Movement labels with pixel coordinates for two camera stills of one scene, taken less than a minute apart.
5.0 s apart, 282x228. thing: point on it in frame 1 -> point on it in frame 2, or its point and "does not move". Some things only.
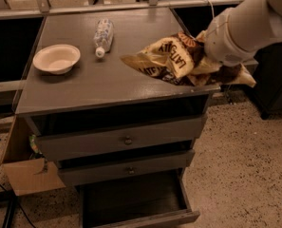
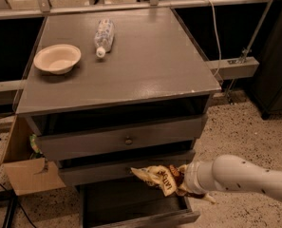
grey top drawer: [65, 143] does not move
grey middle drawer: [85, 171] does not move
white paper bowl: [57, 59] does not move
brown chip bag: [182, 60] -> [170, 179]
